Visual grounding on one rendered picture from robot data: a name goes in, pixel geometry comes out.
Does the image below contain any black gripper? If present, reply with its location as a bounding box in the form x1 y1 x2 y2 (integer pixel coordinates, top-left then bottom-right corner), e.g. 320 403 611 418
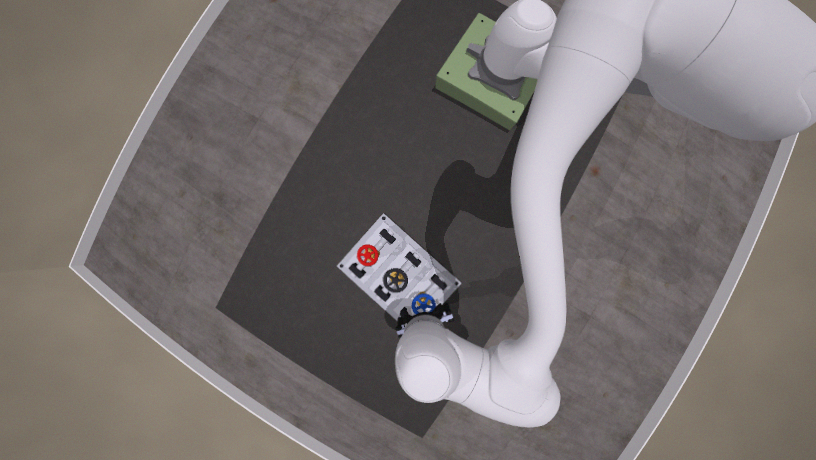
396 299 454 338

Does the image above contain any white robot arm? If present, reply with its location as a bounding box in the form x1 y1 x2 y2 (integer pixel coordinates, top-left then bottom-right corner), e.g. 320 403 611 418
395 0 816 427

